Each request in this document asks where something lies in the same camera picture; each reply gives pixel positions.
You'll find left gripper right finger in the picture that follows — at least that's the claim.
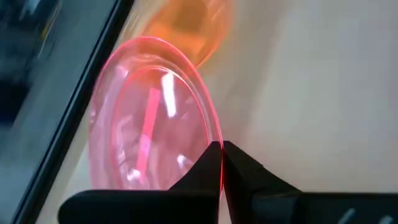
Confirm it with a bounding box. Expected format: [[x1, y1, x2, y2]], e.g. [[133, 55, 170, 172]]
[[223, 140, 398, 224]]

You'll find black table edge trim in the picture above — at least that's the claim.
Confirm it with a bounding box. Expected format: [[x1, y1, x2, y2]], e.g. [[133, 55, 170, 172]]
[[11, 0, 136, 224]]

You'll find orange plastic plate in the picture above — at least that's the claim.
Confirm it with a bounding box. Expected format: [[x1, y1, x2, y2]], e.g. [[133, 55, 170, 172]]
[[141, 0, 234, 68]]

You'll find pink plastic plate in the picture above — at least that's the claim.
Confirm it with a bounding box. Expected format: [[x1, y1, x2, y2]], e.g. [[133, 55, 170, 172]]
[[86, 35, 224, 200]]

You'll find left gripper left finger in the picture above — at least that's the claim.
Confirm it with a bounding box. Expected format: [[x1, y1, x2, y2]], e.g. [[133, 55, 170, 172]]
[[57, 141, 223, 224]]

